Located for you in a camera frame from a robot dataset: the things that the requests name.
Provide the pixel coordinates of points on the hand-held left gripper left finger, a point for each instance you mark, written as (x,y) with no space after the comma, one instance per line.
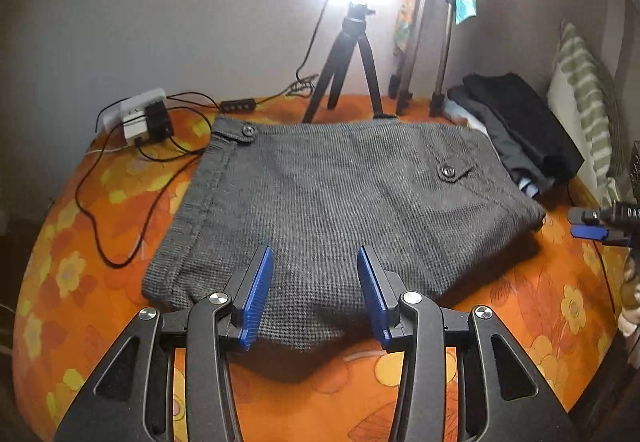
(256,298)

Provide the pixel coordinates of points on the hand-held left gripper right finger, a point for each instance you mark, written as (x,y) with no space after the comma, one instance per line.
(372,298)

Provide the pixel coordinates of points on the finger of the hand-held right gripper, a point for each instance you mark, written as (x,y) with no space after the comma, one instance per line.
(584,215)
(587,232)

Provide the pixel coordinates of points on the grey woven pants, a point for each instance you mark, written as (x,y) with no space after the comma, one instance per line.
(345,217)

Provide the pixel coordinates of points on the light blue folded garment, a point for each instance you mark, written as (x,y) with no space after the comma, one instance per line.
(527,186)

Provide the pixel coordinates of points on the black folded garment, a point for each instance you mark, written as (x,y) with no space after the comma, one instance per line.
(525,119)

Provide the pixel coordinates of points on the green striped pillow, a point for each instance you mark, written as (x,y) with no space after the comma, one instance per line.
(585,102)

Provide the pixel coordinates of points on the grey folded garment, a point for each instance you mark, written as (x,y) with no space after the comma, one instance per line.
(495,132)

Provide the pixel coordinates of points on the orange floral bed sheet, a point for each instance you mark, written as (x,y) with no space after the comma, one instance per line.
(65,267)

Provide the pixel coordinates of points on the black power adapter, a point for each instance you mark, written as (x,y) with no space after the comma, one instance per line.
(159,120)

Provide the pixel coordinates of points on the white power adapter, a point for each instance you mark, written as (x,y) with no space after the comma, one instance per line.
(134,130)

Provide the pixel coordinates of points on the tall metal tripod stand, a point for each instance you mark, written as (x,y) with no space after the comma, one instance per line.
(442,47)

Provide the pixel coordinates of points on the white power strip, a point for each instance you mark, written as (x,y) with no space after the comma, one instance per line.
(129,109)

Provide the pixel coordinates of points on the small black tripod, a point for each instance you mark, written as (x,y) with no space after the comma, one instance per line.
(346,67)

